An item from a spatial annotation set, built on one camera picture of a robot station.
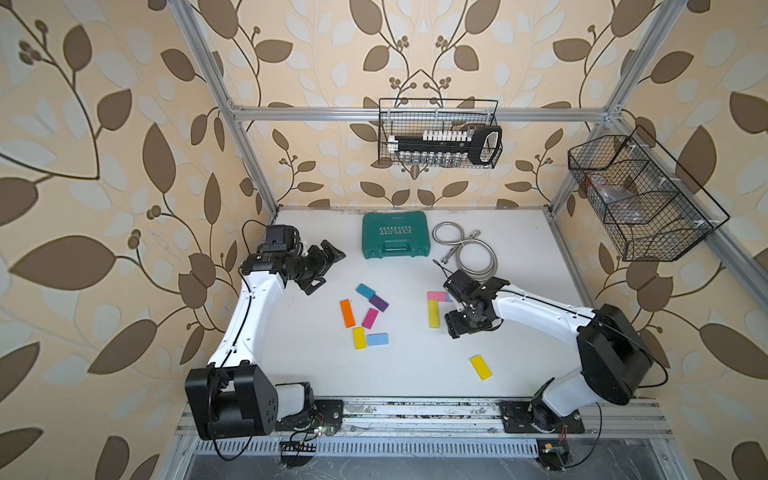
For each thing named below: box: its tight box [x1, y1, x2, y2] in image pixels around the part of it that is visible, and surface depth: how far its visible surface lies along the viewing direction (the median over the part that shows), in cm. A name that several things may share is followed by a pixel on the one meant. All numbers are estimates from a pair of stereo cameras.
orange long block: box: [339, 299, 356, 329], surface depth 94 cm
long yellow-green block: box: [428, 300, 441, 329], surface depth 95 cm
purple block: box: [368, 294, 389, 313], surface depth 96 cm
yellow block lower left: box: [353, 327, 367, 350], surface depth 90 cm
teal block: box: [355, 283, 376, 300], surface depth 100 cm
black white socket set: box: [387, 125, 503, 166], surface depth 86 cm
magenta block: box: [362, 308, 378, 330], surface depth 93 cm
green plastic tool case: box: [362, 211, 430, 259], surface depth 110 cm
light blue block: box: [367, 333, 389, 346], surface depth 90 cm
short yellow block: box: [469, 354, 493, 381], surface depth 84 cm
